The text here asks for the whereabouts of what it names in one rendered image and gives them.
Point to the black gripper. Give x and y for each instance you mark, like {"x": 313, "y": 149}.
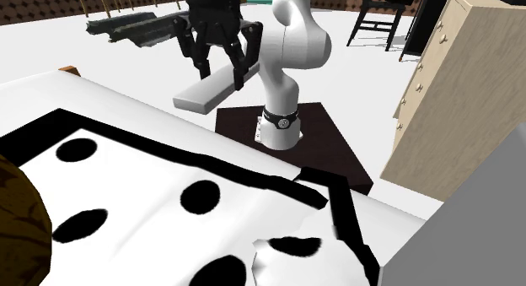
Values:
{"x": 213, "y": 9}

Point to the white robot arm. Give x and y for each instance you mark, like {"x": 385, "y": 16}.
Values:
{"x": 296, "y": 46}

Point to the white flat slab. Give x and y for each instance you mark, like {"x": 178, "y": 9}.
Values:
{"x": 205, "y": 96}

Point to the dark grey mat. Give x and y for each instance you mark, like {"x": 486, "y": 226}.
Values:
{"x": 139, "y": 28}

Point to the dark robot stand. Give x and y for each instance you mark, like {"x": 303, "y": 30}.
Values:
{"x": 328, "y": 153}

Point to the black chair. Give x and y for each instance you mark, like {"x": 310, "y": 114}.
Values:
{"x": 380, "y": 24}

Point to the black cabinet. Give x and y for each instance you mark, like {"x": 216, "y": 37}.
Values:
{"x": 431, "y": 18}

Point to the beige chest of drawers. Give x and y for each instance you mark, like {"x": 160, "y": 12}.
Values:
{"x": 464, "y": 112}

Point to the brown wooden ball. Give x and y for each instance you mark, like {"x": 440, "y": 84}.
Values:
{"x": 20, "y": 231}

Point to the grey box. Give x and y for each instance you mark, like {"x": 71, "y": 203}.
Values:
{"x": 468, "y": 235}

